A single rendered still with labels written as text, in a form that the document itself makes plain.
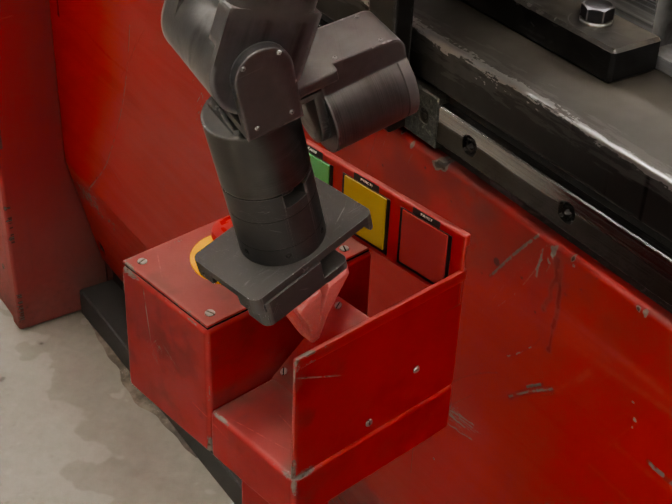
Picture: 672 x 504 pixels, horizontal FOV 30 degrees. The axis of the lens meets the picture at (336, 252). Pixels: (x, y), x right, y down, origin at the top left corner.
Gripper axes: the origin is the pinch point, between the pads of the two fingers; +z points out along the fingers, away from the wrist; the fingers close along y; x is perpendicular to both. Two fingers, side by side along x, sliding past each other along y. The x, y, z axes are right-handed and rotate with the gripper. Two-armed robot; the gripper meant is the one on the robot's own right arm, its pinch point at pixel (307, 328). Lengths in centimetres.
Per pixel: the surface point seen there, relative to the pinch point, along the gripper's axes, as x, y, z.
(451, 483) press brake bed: 5.9, 14.8, 40.7
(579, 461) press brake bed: -9.3, 16.7, 25.2
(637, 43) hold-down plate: -0.8, 35.4, -2.9
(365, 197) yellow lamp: 5.1, 10.8, -1.5
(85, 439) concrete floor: 76, 2, 82
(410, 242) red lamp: 0.2, 10.4, 0.0
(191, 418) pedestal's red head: 6.9, -7.7, 8.3
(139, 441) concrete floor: 70, 8, 83
